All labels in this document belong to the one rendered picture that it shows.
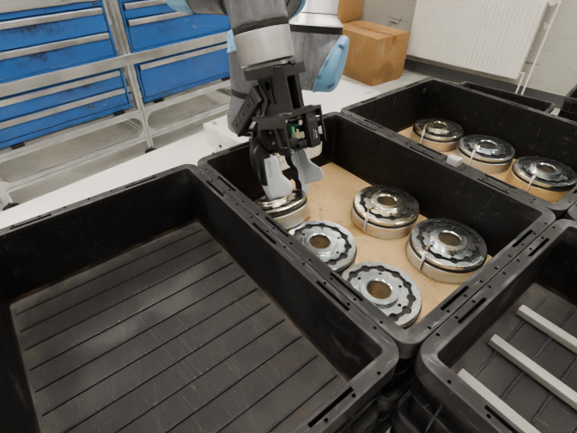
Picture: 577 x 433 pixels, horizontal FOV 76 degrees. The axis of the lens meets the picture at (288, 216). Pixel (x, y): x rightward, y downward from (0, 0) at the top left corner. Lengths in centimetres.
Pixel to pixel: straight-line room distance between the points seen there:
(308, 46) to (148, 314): 58
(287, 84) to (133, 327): 35
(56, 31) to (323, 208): 185
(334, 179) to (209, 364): 41
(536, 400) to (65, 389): 49
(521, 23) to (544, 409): 331
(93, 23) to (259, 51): 186
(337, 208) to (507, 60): 316
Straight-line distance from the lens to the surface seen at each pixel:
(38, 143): 233
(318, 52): 82
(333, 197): 66
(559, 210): 57
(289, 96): 49
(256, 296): 50
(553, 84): 377
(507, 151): 84
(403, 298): 47
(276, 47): 50
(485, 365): 49
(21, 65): 225
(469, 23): 374
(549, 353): 54
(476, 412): 34
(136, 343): 49
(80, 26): 230
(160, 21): 249
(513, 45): 366
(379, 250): 57
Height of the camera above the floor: 122
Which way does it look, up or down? 40 degrees down
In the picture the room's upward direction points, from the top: straight up
